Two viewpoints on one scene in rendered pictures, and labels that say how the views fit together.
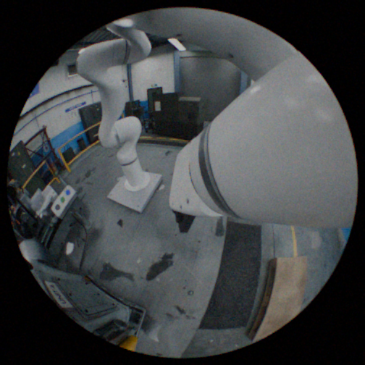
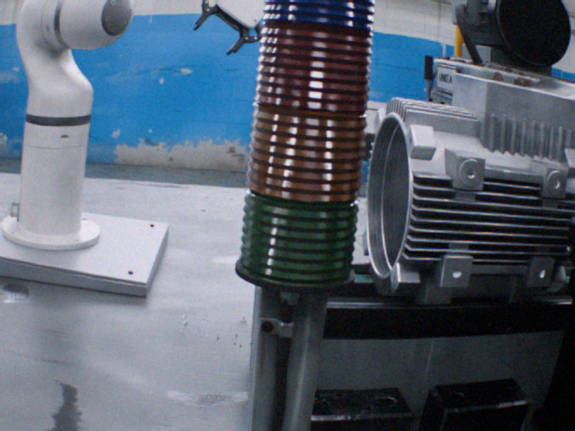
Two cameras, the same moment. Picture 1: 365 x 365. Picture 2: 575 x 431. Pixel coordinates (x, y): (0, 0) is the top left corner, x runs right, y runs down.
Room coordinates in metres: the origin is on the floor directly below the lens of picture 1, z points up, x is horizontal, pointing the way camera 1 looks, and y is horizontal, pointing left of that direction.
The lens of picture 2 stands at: (0.54, 1.47, 1.15)
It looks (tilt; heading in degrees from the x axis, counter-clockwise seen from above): 13 degrees down; 249
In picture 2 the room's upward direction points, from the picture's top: 5 degrees clockwise
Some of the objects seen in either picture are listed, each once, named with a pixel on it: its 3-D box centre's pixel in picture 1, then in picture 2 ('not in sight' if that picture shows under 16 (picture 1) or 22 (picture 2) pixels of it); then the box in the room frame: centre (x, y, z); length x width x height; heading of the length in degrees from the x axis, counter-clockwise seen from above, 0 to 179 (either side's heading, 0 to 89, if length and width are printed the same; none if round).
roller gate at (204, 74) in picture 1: (214, 85); not in sight; (6.38, -1.66, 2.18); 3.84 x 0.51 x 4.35; 72
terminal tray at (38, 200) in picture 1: (38, 200); (514, 118); (0.06, 0.87, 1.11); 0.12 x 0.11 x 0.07; 167
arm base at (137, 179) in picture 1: (132, 171); (51, 176); (0.51, 0.32, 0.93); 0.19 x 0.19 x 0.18
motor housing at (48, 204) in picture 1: (49, 205); (476, 202); (0.10, 0.86, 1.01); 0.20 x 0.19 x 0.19; 167
